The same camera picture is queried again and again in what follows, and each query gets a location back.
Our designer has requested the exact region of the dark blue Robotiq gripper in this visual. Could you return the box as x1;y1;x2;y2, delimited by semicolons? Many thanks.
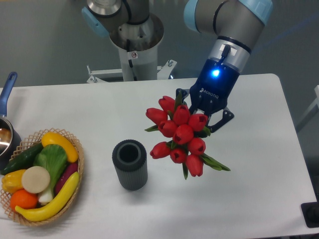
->
175;59;239;133

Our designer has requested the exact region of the red tulip bouquet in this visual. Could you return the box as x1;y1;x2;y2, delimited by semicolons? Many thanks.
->
145;96;230;179

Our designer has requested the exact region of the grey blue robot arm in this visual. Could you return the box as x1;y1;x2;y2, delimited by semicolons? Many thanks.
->
81;0;273;132

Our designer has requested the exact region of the dark grey ribbed vase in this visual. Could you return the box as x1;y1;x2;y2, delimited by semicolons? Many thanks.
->
112;139;148;191

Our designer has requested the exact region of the white furniture piece right edge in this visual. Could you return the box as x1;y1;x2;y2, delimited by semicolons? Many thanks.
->
295;85;319;133

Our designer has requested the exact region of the purple sweet potato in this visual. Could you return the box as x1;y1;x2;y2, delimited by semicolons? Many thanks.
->
54;162;78;195

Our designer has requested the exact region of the black device at table edge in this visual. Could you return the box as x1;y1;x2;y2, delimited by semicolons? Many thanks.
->
301;202;319;228

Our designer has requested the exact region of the yellow squash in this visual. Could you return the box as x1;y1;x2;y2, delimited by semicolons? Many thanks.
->
41;132;79;163

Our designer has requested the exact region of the green lettuce leaf vegetable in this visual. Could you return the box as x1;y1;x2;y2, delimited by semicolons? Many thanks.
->
33;144;67;205

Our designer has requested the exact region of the yellow banana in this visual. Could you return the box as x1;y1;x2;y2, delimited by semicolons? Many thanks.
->
15;172;80;222

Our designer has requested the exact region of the woven wicker basket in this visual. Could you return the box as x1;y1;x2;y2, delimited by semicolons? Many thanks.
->
0;128;84;226

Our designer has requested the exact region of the beige round disc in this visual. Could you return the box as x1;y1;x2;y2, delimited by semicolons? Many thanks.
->
21;166;50;194

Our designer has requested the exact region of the dark green cucumber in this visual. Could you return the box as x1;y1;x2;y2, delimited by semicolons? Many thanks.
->
0;143;43;175

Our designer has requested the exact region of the orange fruit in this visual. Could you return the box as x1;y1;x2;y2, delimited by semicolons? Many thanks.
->
10;189;38;212

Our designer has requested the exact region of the yellow bell pepper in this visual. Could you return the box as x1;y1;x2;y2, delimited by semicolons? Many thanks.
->
1;169;26;194

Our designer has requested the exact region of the white metal base frame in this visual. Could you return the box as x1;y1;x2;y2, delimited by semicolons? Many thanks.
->
86;59;177;84

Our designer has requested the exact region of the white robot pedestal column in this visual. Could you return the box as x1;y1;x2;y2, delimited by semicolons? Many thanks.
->
110;13;164;81

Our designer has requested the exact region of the blue handled saucepan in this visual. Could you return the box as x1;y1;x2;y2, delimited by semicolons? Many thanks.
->
0;72;21;170

